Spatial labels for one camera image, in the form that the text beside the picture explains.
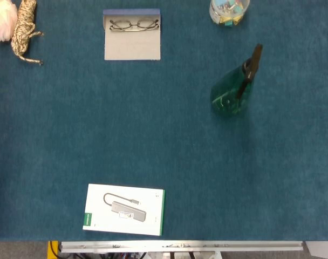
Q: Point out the pink bath loofah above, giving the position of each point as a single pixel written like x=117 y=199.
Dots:
x=0 y=19

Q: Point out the open blue glasses case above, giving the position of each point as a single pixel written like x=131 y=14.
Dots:
x=131 y=46

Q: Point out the blue felt table cover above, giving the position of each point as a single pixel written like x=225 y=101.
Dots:
x=164 y=148

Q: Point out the green spray bottle black trigger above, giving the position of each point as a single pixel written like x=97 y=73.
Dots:
x=228 y=91

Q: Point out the clear jar of binder clips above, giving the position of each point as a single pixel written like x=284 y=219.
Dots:
x=228 y=13

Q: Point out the yellow frame part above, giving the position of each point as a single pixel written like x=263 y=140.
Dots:
x=54 y=246

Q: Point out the thin-framed eyeglasses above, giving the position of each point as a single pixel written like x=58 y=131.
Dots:
x=134 y=30

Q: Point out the aluminium profile rail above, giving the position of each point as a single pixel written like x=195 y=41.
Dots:
x=180 y=246

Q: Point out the white USB hub box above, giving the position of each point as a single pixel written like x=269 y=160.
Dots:
x=121 y=221

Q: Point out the white flat panel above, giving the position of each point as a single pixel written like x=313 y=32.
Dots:
x=323 y=249

